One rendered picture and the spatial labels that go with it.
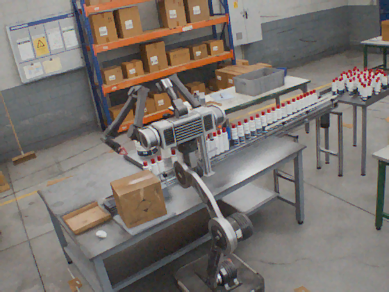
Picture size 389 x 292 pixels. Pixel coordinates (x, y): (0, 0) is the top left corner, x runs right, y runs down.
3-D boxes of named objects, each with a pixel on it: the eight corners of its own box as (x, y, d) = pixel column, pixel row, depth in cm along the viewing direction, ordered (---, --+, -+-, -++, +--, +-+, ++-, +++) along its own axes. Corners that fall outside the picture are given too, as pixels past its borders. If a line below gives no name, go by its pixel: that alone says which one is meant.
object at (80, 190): (215, 119, 451) (215, 118, 451) (306, 147, 347) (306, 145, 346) (37, 192, 350) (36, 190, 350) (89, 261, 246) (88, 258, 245)
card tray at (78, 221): (98, 205, 308) (96, 201, 307) (112, 217, 288) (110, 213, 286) (63, 220, 294) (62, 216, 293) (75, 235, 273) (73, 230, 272)
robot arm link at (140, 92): (140, 79, 279) (152, 85, 285) (130, 87, 289) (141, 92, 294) (132, 135, 259) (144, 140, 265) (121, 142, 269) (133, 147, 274)
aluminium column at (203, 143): (208, 171, 332) (196, 94, 307) (212, 173, 329) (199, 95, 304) (204, 173, 330) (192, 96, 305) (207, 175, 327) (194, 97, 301)
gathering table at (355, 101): (353, 143, 518) (353, 76, 483) (396, 154, 468) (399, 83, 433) (321, 163, 483) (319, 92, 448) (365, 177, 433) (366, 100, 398)
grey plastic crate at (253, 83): (265, 81, 569) (264, 67, 561) (285, 85, 537) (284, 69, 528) (234, 92, 542) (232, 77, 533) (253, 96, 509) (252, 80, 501)
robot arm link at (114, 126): (133, 88, 283) (146, 94, 289) (132, 85, 287) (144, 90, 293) (104, 135, 296) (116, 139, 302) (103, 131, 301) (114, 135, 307)
